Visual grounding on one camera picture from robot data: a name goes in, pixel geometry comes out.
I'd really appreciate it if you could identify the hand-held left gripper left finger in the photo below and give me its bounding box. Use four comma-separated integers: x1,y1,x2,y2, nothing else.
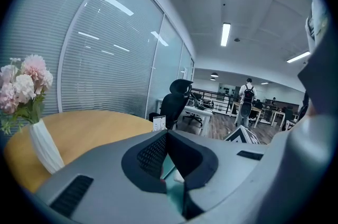
34,129,183,224

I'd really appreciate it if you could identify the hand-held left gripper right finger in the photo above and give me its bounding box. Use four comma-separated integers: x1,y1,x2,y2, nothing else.
161,129,273,220

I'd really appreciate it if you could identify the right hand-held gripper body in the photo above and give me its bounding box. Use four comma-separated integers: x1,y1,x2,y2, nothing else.
223,125,261,145

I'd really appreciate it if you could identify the green drawer box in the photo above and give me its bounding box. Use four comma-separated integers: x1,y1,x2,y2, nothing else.
160,156,185,216

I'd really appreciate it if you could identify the wooden top desk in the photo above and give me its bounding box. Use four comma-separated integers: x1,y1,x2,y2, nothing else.
231,101,265,129

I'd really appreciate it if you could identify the white desk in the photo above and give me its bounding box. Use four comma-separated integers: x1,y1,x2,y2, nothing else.
157,98,213,136

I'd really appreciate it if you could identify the black metal railing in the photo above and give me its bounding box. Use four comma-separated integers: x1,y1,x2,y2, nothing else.
191,88,240,114

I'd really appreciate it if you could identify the white ribbed vase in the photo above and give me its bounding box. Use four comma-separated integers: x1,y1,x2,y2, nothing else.
29,118,65,175

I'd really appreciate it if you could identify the black headrest office chair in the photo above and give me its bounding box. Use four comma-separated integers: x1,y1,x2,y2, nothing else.
149,79,194,130

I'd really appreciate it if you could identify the wooden holder with white cards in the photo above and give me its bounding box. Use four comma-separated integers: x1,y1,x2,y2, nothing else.
152,115,167,132

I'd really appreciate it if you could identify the ceiling light panel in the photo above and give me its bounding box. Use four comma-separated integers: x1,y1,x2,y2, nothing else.
220,22,231,47
286,51,311,64

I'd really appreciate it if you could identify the pink and white flower bouquet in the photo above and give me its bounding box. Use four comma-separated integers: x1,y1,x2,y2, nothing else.
0,53,53,135

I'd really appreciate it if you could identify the black equipment case with cables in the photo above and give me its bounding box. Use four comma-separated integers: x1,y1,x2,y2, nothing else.
194,97,214,110

